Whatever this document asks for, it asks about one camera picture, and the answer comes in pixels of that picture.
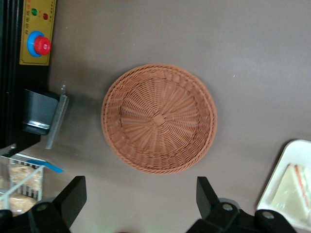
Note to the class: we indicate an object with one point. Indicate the black metal bracket mount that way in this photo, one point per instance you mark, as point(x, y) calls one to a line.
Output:
point(39, 111)

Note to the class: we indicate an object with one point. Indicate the black control box yellow panel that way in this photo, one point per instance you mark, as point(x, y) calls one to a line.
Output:
point(7, 72)

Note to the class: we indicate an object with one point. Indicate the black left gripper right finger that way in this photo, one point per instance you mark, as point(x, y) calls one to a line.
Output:
point(211, 208)

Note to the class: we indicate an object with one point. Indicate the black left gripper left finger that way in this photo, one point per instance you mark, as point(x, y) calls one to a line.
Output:
point(70, 201)

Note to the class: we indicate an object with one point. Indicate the brown round wicker basket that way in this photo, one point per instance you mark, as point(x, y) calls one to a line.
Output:
point(158, 121)

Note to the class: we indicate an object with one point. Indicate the triangular sandwich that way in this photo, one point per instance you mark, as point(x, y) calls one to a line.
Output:
point(291, 191)

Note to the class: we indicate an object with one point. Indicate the clear bag of fried snacks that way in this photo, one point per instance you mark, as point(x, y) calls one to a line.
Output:
point(20, 202)
point(24, 177)

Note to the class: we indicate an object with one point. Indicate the blue tape strip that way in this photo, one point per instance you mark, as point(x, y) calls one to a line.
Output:
point(52, 168)

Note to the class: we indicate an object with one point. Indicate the beige rectangular plastic tray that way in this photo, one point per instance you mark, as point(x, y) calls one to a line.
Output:
point(291, 155)

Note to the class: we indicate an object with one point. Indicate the red emergency stop button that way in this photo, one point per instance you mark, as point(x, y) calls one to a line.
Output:
point(42, 46)

